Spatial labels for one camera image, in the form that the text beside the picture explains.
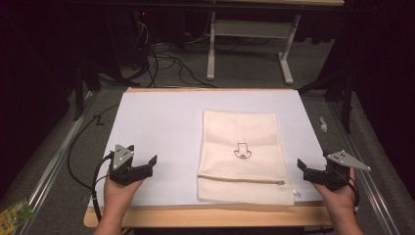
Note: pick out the metal floor rail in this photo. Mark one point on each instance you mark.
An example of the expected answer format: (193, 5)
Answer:
(52, 163)
(362, 156)

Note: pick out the person's left hand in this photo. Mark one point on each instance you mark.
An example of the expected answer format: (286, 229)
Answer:
(119, 196)

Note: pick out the small white plastic scrap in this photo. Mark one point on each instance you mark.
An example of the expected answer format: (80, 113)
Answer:
(323, 124)

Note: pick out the person's right hand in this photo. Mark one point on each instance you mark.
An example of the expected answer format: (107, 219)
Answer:
(341, 199)

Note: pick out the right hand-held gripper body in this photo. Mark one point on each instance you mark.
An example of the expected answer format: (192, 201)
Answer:
(332, 178)

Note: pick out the white metal desk frame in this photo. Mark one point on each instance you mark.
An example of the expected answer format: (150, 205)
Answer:
(251, 29)

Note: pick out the green printed packet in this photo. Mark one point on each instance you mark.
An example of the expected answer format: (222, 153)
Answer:
(14, 215)

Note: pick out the white table mat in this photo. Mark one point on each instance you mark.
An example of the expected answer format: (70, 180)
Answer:
(163, 130)

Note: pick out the wooden table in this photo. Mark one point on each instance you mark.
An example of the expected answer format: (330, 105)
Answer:
(212, 216)

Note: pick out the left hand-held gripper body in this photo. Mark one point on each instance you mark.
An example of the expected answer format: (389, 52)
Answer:
(123, 173)

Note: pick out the cream zipper cloth bag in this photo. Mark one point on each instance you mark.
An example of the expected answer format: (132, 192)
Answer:
(241, 130)

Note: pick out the black stand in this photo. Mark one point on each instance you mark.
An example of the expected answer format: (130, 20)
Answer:
(81, 88)
(342, 91)

